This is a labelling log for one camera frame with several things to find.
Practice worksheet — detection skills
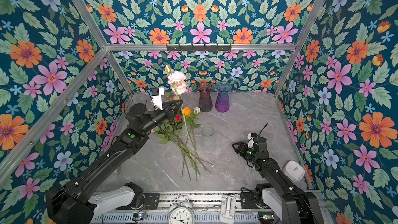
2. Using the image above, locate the white clamp bracket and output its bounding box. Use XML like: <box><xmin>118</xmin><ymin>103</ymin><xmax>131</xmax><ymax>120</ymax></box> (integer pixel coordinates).
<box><xmin>219</xmin><ymin>195</ymin><xmax>236</xmax><ymax>224</ymax></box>

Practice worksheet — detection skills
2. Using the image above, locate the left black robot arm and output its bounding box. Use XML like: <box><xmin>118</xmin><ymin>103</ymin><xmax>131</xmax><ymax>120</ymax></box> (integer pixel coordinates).
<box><xmin>46</xmin><ymin>100</ymin><xmax>183</xmax><ymax>224</ymax></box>

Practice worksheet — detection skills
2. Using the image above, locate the white rosebud flower stem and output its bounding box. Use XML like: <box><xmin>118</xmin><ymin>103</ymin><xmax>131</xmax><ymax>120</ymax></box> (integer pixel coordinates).
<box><xmin>191</xmin><ymin>107</ymin><xmax>210</xmax><ymax>176</ymax></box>

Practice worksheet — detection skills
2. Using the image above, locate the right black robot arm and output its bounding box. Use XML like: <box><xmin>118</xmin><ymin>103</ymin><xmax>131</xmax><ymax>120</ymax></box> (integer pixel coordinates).
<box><xmin>232</xmin><ymin>134</ymin><xmax>324</xmax><ymax>224</ymax></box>

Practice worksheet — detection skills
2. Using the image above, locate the orange rose flower stem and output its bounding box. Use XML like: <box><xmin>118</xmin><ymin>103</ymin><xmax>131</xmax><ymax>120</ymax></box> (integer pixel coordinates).
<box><xmin>182</xmin><ymin>107</ymin><xmax>191</xmax><ymax>116</ymax></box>

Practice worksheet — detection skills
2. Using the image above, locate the clear ribbed glass vase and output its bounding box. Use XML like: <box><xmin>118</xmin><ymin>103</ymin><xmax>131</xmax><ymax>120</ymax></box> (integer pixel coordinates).
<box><xmin>202</xmin><ymin>126</ymin><xmax>216</xmax><ymax>153</ymax></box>

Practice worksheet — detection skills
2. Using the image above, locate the cream rose flower bunch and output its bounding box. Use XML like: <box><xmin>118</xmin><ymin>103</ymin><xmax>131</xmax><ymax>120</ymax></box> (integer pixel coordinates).
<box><xmin>153</xmin><ymin>121</ymin><xmax>181</xmax><ymax>145</ymax></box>

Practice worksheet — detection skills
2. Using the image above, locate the pink carnation flower stem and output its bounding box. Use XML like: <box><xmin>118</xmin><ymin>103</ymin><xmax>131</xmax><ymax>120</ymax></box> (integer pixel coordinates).
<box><xmin>165</xmin><ymin>66</ymin><xmax>199</xmax><ymax>180</ymax></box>

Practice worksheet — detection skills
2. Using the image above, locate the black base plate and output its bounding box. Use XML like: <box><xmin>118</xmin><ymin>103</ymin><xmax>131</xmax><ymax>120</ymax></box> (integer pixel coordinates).
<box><xmin>240</xmin><ymin>191</ymin><xmax>265</xmax><ymax>209</ymax></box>
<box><xmin>117</xmin><ymin>193</ymin><xmax>160</xmax><ymax>210</ymax></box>

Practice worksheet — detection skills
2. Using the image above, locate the black hook rail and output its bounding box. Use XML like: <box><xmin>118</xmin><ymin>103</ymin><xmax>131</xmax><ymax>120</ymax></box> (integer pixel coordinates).
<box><xmin>166</xmin><ymin>44</ymin><xmax>232</xmax><ymax>52</ymax></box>

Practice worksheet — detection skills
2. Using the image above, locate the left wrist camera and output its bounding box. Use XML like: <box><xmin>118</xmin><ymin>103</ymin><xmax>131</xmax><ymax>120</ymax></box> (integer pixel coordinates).
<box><xmin>151</xmin><ymin>88</ymin><xmax>164</xmax><ymax>110</ymax></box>

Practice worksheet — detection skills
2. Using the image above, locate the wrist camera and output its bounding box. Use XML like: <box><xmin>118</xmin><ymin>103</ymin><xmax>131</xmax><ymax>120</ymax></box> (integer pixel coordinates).
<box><xmin>247</xmin><ymin>133</ymin><xmax>258</xmax><ymax>149</ymax></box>
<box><xmin>151</xmin><ymin>88</ymin><xmax>164</xmax><ymax>110</ymax></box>

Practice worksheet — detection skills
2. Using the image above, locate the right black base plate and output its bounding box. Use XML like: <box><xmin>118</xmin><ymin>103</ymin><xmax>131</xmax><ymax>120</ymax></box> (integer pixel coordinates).
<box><xmin>240</xmin><ymin>191</ymin><xmax>265</xmax><ymax>209</ymax></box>

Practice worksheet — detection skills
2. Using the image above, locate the purple glass vase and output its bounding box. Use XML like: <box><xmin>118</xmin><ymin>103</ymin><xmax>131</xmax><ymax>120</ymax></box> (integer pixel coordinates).
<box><xmin>215</xmin><ymin>82</ymin><xmax>232</xmax><ymax>113</ymax></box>

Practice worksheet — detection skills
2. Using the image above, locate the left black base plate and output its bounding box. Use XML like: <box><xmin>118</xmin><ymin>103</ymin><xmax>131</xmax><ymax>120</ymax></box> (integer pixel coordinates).
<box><xmin>117</xmin><ymin>193</ymin><xmax>160</xmax><ymax>210</ymax></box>

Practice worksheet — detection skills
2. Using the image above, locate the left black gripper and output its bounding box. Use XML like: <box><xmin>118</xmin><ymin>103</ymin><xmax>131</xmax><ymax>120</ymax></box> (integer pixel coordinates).
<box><xmin>140</xmin><ymin>97</ymin><xmax>183</xmax><ymax>134</ymax></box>

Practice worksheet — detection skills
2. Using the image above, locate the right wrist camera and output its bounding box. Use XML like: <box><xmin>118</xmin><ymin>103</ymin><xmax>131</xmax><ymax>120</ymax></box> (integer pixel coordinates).
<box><xmin>247</xmin><ymin>133</ymin><xmax>258</xmax><ymax>149</ymax></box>

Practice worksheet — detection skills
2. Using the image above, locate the white alarm clock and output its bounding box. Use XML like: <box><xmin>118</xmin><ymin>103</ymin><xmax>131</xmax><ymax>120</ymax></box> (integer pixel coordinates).
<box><xmin>168</xmin><ymin>201</ymin><xmax>195</xmax><ymax>224</ymax></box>

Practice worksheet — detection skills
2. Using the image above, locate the dark maroon glass vase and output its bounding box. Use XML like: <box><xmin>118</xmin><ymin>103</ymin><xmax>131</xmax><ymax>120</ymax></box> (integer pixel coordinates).
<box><xmin>198</xmin><ymin>82</ymin><xmax>213</xmax><ymax>113</ymax></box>

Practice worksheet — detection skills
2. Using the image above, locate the red rose flower stem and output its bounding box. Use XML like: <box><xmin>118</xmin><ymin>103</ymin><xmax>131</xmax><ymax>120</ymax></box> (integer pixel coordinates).
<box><xmin>173</xmin><ymin>114</ymin><xmax>192</xmax><ymax>180</ymax></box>

